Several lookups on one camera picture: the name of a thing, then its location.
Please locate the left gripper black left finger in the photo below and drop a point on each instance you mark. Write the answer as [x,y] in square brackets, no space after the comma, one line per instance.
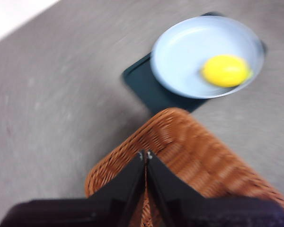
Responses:
[97,210]

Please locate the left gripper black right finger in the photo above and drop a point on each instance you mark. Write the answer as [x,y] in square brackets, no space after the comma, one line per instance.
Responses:
[191,210]

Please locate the yellow lemon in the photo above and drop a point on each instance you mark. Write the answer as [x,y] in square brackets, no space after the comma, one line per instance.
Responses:
[227,71]

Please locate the blue round plate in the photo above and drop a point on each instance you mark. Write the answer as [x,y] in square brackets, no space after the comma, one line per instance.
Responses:
[180,59]

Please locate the brown woven wicker basket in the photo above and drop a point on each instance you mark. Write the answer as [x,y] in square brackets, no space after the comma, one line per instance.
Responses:
[191,153]

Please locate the black flat tray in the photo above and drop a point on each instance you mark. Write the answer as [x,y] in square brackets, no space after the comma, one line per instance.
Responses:
[144,82]

